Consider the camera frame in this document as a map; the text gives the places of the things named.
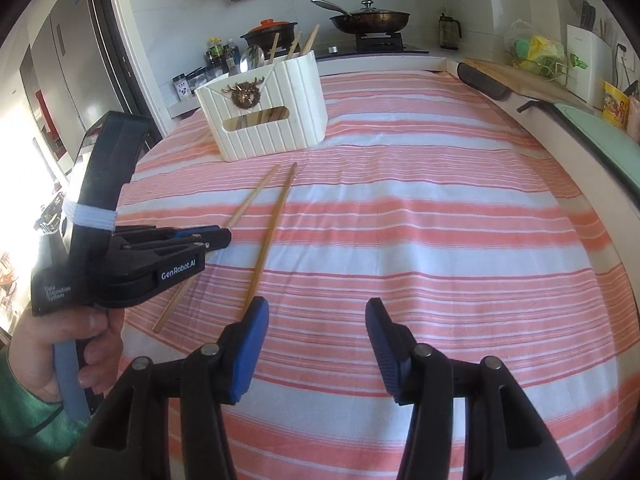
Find wooden chopstick crossing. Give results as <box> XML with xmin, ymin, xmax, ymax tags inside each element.
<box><xmin>285</xmin><ymin>30</ymin><xmax>302</xmax><ymax>61</ymax></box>

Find small steel spoon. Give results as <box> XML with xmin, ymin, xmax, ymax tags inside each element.
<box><xmin>239</xmin><ymin>47</ymin><xmax>253</xmax><ymax>73</ymax></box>

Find large steel spoon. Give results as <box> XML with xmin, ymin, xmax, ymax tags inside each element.
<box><xmin>246</xmin><ymin>44</ymin><xmax>265</xmax><ymax>70</ymax></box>

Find person's green sleeved forearm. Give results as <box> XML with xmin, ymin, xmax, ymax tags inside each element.
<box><xmin>0</xmin><ymin>347</ymin><xmax>88</xmax><ymax>479</ymax></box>

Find person's left hand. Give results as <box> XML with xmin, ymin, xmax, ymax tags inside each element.
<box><xmin>8</xmin><ymin>307</ymin><xmax>125</xmax><ymax>403</ymax></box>

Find white spice jar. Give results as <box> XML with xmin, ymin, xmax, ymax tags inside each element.
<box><xmin>171</xmin><ymin>74</ymin><xmax>192</xmax><ymax>102</ymax></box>

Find pink striped tablecloth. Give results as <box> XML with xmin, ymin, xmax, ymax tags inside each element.
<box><xmin>118</xmin><ymin>72</ymin><xmax>639</xmax><ymax>479</ymax></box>

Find cream utensil holder box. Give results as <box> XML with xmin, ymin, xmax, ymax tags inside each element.
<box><xmin>195</xmin><ymin>51</ymin><xmax>328</xmax><ymax>162</ymax></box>

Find condiment bottles and rack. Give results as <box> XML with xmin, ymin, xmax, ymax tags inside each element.
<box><xmin>186</xmin><ymin>37</ymin><xmax>240</xmax><ymax>92</ymax></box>

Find grey double door refrigerator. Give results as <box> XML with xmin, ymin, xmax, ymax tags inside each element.
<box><xmin>20</xmin><ymin>0</ymin><xmax>139</xmax><ymax>171</ymax></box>

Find black pot red lid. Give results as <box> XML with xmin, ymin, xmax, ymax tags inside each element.
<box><xmin>241</xmin><ymin>18</ymin><xmax>297</xmax><ymax>53</ymax></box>

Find black gas cooktop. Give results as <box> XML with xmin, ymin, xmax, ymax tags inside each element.
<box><xmin>314</xmin><ymin>32</ymin><xmax>430</xmax><ymax>60</ymax></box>

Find black wok glass lid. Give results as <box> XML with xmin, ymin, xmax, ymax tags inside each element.
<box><xmin>310</xmin><ymin>0</ymin><xmax>410</xmax><ymax>36</ymax></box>

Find wooden cutting board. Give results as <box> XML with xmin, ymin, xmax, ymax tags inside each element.
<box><xmin>463</xmin><ymin>58</ymin><xmax>597</xmax><ymax>114</ymax></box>

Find green cutting board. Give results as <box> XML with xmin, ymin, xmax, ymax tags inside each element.
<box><xmin>518</xmin><ymin>100</ymin><xmax>639</xmax><ymax>200</ymax></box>

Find dark glass jug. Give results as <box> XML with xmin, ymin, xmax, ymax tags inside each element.
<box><xmin>438</xmin><ymin>13</ymin><xmax>462</xmax><ymax>51</ymax></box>

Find yellow green plastic bag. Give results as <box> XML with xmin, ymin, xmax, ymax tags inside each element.
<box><xmin>504</xmin><ymin>20</ymin><xmax>568</xmax><ymax>84</ymax></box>

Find yellow printed cup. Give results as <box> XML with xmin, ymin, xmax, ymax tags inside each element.
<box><xmin>602</xmin><ymin>81</ymin><xmax>630</xmax><ymax>129</ymax></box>

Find pink cup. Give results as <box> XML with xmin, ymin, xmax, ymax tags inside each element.
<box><xmin>626</xmin><ymin>96</ymin><xmax>640</xmax><ymax>143</ymax></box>

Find white knife block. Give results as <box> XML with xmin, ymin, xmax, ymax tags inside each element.
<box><xmin>566</xmin><ymin>25</ymin><xmax>613</xmax><ymax>110</ymax></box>

